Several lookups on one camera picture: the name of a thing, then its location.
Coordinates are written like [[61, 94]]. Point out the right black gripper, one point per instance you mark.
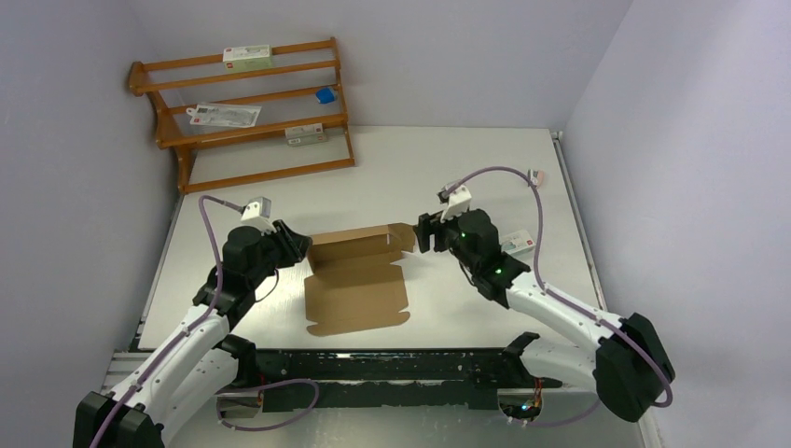
[[428, 225]]

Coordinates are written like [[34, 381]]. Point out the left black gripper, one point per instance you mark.
[[292, 244]]

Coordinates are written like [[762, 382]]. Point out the brown cardboard box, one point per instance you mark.
[[356, 283]]

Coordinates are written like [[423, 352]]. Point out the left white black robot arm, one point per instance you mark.
[[201, 356]]

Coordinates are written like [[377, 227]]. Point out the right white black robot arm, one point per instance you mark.
[[620, 359]]

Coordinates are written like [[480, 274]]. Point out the white teal box on table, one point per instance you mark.
[[517, 242]]

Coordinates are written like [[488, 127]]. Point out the small white box on shelf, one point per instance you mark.
[[304, 135]]

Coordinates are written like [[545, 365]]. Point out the white green box top shelf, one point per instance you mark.
[[247, 58]]

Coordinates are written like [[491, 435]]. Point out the small pink white stapler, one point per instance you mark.
[[537, 177]]

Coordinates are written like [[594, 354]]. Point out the clear plastic blister package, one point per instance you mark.
[[222, 115]]

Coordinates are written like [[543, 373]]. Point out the orange wooden shelf rack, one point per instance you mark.
[[210, 157]]

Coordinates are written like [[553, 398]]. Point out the blue small block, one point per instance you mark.
[[326, 95]]

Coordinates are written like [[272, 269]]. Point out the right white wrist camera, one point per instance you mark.
[[456, 201]]

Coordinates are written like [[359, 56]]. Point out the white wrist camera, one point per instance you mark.
[[257, 213], [456, 201]]

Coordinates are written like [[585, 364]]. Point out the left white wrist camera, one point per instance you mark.
[[257, 213]]

